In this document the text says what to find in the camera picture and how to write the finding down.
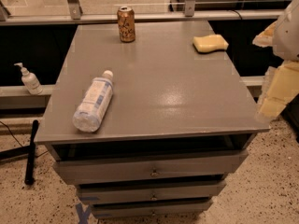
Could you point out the grey drawer cabinet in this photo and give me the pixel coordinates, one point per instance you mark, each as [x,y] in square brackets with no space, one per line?
[169,100]

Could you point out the metal window rail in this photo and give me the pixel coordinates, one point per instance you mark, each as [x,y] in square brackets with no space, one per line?
[53,12]

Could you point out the white pump dispenser bottle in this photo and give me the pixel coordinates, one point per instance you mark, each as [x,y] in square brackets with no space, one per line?
[29,80]

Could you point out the yellow sponge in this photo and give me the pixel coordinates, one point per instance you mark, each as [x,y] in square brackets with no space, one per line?
[209,43]

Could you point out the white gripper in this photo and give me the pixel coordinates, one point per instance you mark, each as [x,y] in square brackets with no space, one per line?
[288,34]

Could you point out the top grey drawer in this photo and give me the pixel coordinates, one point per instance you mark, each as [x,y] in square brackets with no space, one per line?
[118,170]

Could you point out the middle grey drawer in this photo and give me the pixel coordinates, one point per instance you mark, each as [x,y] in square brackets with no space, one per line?
[195,189]

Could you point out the bottom grey drawer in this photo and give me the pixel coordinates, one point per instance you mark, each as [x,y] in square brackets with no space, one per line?
[150,208]

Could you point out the grey drawer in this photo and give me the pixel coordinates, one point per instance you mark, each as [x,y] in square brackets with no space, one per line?
[150,208]
[118,170]
[195,189]

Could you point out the gold soda can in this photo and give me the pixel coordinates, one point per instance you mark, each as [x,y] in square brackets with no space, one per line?
[126,23]

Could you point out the black stand leg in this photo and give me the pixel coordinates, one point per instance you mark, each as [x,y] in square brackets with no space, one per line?
[29,178]

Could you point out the clear blue-label plastic bottle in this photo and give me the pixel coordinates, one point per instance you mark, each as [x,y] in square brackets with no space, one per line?
[91,111]

